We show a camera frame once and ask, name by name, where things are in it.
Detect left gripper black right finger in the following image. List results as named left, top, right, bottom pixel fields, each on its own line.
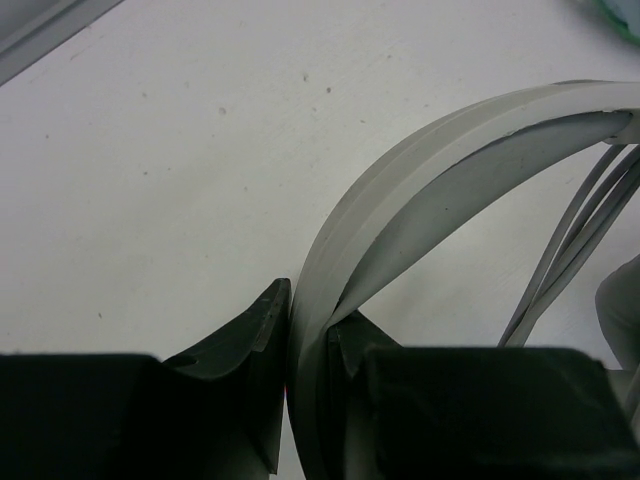
left=319, top=312, right=639, bottom=479

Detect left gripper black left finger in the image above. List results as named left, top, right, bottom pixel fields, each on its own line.
left=1, top=278, right=291, bottom=479

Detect white grey headphones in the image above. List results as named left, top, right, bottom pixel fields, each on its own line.
left=287, top=80, right=639, bottom=479

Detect light blue headphones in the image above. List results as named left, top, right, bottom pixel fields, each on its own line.
left=566, top=0, right=639, bottom=46

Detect aluminium table edge rail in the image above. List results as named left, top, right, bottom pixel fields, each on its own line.
left=1, top=0, right=121, bottom=85

